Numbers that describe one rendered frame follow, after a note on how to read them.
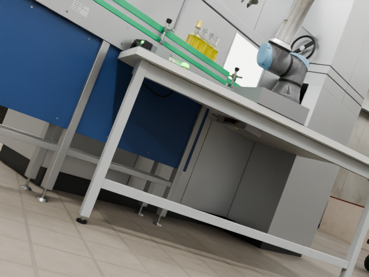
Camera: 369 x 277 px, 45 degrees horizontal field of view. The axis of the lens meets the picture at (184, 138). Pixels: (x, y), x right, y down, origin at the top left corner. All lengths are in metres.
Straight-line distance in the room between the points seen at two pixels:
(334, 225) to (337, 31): 8.87
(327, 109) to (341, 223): 8.49
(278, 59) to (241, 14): 1.01
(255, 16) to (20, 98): 1.87
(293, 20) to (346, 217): 9.85
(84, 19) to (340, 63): 2.11
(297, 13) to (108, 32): 0.86
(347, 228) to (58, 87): 10.23
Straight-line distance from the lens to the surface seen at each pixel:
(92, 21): 2.00
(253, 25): 3.22
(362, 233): 2.62
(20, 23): 1.88
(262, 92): 2.05
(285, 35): 2.16
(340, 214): 11.93
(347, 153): 2.39
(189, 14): 2.72
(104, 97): 2.09
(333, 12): 3.59
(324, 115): 3.44
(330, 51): 3.43
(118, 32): 2.07
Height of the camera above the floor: 0.39
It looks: 3 degrees up
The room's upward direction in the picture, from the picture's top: 21 degrees clockwise
